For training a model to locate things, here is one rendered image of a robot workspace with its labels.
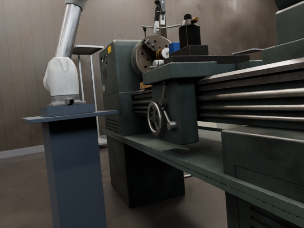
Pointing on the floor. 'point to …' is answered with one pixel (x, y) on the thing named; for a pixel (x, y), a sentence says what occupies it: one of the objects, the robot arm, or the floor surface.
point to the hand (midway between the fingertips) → (159, 26)
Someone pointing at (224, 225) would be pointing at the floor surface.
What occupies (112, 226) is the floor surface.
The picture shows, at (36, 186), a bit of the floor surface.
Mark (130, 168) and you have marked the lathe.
